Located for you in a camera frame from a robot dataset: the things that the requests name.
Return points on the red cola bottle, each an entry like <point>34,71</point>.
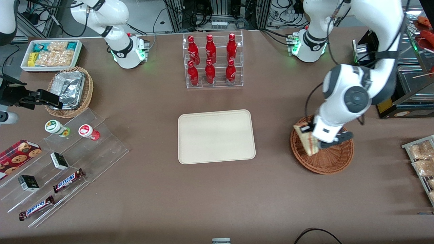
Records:
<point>210,72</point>
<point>192,47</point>
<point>231,45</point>
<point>230,72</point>
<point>210,47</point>
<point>193,74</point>

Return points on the white plastic bin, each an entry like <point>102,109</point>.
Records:
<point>78,54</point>

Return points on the wooden skewer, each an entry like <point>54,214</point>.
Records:
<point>423,75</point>

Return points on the clear bag of crackers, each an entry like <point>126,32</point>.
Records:
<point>57,46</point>
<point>54,58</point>

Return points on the aluminium foil container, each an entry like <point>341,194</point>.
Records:
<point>67,88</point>

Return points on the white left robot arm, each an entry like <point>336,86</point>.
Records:
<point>369,20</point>

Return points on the red cookie box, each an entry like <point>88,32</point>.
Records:
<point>17,157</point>

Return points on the reddish brown round wicker basket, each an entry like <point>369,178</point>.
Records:
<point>332,161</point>

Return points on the cream rectangular plastic tray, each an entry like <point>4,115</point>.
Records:
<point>196,142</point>

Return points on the clear bag of fried snacks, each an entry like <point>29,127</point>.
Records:
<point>423,167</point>
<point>422,150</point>
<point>431,183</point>
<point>432,196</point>

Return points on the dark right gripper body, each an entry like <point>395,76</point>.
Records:
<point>12,93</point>

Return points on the brown snickers bar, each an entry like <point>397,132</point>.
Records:
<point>35,208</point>
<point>66,181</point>

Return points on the triangular sandwich with red filling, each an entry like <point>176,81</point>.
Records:
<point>310,147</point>

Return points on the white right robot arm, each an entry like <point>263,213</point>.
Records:
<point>115,13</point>

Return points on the clear acrylic step display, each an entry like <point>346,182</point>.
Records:
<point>108,149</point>

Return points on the small black white box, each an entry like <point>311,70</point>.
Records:
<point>59,161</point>
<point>28,183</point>

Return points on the clear acrylic bottle rack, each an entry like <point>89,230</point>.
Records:
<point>240,40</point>

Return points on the yellow snack packet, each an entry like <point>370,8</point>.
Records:
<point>32,59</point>

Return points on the small grey device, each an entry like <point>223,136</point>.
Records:
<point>221,241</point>

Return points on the teal snack packet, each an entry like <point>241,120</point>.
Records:
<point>72,45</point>
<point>40,47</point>

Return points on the white cup with green lid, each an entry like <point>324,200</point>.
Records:
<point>52,126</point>

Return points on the aluminium frame equipment rack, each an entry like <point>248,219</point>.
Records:
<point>220,10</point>

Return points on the steel warmer pan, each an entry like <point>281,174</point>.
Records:
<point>415,81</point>

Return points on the white cup with red lid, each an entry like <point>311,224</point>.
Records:
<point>85,130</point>

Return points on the light brown wicker basket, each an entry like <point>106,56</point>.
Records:
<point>89,91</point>

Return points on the grey metal tray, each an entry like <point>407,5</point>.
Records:
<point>406,146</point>

